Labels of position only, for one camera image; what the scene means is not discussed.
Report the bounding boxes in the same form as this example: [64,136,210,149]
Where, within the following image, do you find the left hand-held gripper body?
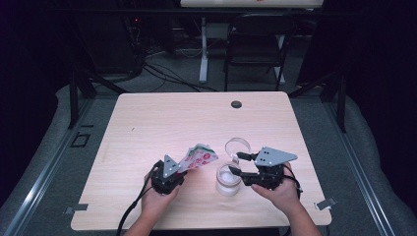
[149,153,189,197]

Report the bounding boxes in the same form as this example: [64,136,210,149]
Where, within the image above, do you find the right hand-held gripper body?
[250,146,299,192]

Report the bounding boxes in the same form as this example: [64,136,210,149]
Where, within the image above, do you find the clear glass jar with lid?
[214,137,253,198]

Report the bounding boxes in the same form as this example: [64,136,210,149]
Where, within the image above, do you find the pink and white plastic bag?
[178,143,219,174]

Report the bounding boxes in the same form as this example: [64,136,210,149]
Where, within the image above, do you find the person's left hand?
[140,172,181,224]

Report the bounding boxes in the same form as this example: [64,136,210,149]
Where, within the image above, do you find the person's right hand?
[251,162,303,216]

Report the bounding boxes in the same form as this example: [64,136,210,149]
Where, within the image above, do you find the grey tape strip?
[314,196,338,211]
[63,203,89,216]

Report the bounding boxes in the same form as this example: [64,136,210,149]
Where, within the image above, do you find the black metal stand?
[66,68,130,130]
[287,69,348,134]

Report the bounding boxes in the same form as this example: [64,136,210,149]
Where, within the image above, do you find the black folding chair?
[223,13,298,92]

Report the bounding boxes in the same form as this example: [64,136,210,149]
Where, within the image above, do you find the white desk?
[179,0,325,86]

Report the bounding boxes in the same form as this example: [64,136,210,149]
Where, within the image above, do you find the dark equipment with red light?
[121,12,146,72]

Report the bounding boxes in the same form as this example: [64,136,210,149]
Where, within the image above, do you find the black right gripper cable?
[282,162,303,199]

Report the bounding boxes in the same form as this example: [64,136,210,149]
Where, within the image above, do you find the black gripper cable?
[282,162,303,199]
[115,166,159,236]

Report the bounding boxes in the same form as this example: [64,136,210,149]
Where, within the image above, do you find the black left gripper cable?
[115,166,159,236]

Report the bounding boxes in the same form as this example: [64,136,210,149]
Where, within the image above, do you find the aluminium floor rail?
[2,97,96,236]
[322,100,397,236]

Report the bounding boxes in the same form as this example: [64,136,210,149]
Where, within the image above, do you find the black floor cables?
[141,61,218,93]

